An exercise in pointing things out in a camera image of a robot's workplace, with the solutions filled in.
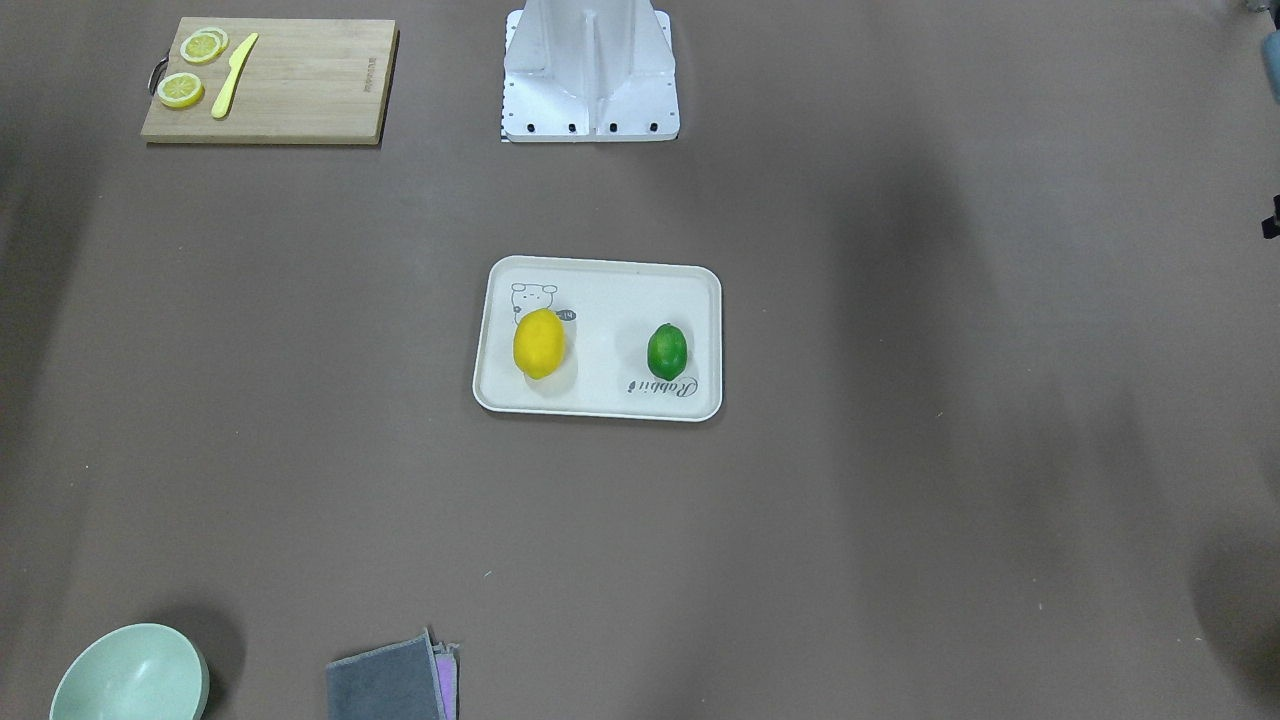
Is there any purple cloth under grey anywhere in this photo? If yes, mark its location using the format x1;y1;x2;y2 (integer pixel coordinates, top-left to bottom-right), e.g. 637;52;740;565
431;643;460;720

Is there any white rabbit tray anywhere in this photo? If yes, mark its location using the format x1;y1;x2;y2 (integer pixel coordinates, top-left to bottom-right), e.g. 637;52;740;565
472;255;724;421

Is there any green lime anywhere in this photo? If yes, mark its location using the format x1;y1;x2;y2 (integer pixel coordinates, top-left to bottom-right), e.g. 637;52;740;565
646;323;689;382

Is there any mint green bowl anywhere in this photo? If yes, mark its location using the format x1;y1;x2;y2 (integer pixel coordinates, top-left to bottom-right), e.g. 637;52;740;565
47;623;211;719

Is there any lower lemon slice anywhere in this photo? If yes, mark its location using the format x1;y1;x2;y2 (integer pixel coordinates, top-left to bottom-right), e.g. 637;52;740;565
154;72;205;109

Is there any grey folded cloth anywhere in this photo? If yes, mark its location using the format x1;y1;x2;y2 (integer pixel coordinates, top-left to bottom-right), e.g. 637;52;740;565
325;632;442;719

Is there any lemon slice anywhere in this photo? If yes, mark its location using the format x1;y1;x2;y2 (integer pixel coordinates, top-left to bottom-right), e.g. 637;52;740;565
179;27;229;65
154;72;205;109

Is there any bamboo cutting board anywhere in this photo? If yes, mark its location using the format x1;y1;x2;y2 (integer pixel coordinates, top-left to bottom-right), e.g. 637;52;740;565
140;15;399;146

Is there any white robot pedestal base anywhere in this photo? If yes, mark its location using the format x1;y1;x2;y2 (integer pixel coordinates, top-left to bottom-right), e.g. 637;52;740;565
500;1;681;143

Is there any yellow plastic knife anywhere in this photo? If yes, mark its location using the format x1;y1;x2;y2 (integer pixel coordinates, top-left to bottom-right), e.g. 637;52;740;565
211;32;260;120

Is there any upper lemon slice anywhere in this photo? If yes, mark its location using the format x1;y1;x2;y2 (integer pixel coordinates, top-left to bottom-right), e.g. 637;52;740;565
179;27;229;65

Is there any yellow lemon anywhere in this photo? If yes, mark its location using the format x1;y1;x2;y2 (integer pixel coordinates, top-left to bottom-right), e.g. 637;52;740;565
512;307;566;380

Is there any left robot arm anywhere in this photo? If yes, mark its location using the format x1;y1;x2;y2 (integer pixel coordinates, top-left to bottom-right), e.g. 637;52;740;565
1260;29;1280;104

